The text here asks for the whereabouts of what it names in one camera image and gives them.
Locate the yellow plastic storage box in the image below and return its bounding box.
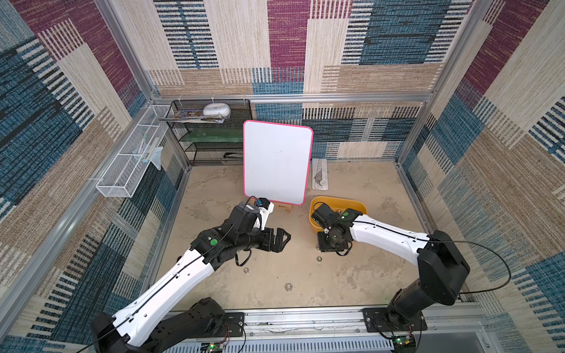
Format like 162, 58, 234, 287
309, 196, 367, 233

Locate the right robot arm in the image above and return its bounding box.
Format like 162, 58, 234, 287
310, 202, 470, 332

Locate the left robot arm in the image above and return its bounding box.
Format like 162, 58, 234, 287
91, 199, 291, 352

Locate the white printed packet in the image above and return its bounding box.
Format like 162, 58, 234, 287
311, 158, 329, 191

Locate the pink framed whiteboard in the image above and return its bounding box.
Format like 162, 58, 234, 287
243, 120, 313, 205

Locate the white round device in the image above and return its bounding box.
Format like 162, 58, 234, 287
202, 103, 231, 119

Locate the magazine on shelf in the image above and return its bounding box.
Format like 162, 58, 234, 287
159, 110, 231, 124

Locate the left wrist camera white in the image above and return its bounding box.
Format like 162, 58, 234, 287
255, 198, 275, 231

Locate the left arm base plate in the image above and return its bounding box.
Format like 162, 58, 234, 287
188, 312, 245, 339

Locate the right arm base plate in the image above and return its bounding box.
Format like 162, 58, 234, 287
361, 307, 428, 333

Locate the black wire shelf rack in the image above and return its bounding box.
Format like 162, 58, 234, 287
166, 99, 252, 167

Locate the aluminium front rail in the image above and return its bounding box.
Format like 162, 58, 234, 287
162, 302, 491, 353

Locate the white wire wall basket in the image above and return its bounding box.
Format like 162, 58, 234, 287
96, 105, 170, 198

